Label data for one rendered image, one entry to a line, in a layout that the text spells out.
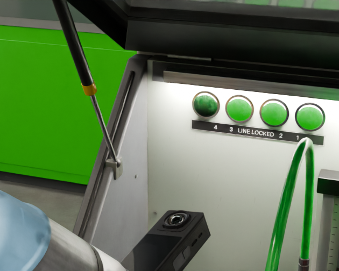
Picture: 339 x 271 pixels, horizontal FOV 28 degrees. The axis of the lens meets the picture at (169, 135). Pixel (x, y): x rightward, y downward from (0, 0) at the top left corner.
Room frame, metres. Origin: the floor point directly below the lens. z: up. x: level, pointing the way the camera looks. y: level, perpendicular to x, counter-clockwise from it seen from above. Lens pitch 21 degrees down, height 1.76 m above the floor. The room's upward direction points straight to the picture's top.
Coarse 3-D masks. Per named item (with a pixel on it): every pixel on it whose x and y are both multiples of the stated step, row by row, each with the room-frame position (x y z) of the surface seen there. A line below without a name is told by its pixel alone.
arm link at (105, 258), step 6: (102, 252) 0.45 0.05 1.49; (102, 258) 0.43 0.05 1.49; (108, 258) 0.44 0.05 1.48; (102, 264) 0.43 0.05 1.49; (108, 264) 0.43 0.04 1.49; (114, 264) 0.44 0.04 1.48; (120, 264) 0.46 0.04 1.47; (108, 270) 0.43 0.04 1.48; (114, 270) 0.43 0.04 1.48; (120, 270) 0.44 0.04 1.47
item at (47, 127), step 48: (0, 0) 3.64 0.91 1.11; (48, 0) 3.54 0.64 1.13; (0, 48) 3.65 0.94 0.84; (48, 48) 3.55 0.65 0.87; (96, 48) 3.46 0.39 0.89; (0, 96) 3.66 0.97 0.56; (48, 96) 3.56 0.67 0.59; (96, 96) 3.47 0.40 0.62; (0, 144) 3.67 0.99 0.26; (48, 144) 3.56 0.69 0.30; (96, 144) 3.47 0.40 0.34
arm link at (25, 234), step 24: (0, 192) 0.39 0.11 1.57; (0, 216) 0.37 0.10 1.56; (24, 216) 0.38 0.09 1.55; (0, 240) 0.35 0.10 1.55; (24, 240) 0.37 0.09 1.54; (48, 240) 0.38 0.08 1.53; (72, 240) 0.41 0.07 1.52; (0, 264) 0.35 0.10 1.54; (24, 264) 0.36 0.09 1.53; (48, 264) 0.38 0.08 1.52; (72, 264) 0.39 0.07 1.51; (96, 264) 0.42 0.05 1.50
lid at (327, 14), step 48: (96, 0) 1.08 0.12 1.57; (144, 0) 0.98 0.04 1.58; (192, 0) 0.94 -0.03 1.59; (240, 0) 0.91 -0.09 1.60; (288, 0) 0.88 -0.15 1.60; (336, 0) 0.85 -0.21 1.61; (144, 48) 1.16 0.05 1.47; (192, 48) 1.11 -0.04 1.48; (240, 48) 1.06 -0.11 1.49; (288, 48) 1.01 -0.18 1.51; (336, 48) 0.97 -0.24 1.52
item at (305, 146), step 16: (304, 144) 0.83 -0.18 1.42; (288, 176) 0.75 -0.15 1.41; (288, 192) 0.73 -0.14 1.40; (288, 208) 0.71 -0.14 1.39; (304, 208) 0.97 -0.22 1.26; (304, 224) 0.97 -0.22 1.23; (272, 240) 0.68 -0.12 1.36; (304, 240) 0.97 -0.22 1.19; (272, 256) 0.67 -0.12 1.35; (304, 256) 0.97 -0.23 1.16
